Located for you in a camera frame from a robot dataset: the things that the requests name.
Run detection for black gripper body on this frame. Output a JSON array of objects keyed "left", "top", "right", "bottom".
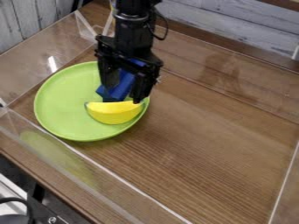
[{"left": 94, "top": 35, "right": 164, "bottom": 79}]

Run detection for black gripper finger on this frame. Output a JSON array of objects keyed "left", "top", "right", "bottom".
[
  {"left": 129, "top": 72, "right": 156, "bottom": 104},
  {"left": 97, "top": 58, "right": 118, "bottom": 95}
]

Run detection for blue plastic block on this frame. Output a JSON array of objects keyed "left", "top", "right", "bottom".
[{"left": 96, "top": 67, "right": 136, "bottom": 102}]

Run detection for yellow toy banana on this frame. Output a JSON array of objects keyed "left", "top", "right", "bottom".
[{"left": 85, "top": 101, "right": 144, "bottom": 125}]

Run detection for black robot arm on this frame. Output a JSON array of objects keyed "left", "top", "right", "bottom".
[{"left": 96, "top": 0, "right": 164, "bottom": 103}]

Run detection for green plastic plate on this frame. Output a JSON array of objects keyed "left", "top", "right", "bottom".
[{"left": 33, "top": 61, "right": 149, "bottom": 142}]

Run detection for clear acrylic tray wall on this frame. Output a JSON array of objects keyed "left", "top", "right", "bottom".
[{"left": 0, "top": 4, "right": 299, "bottom": 224}]

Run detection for black metal table frame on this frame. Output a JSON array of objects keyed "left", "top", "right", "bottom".
[{"left": 0, "top": 155, "right": 90, "bottom": 224}]

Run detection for black cable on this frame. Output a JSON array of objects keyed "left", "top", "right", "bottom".
[{"left": 0, "top": 198, "right": 33, "bottom": 224}]

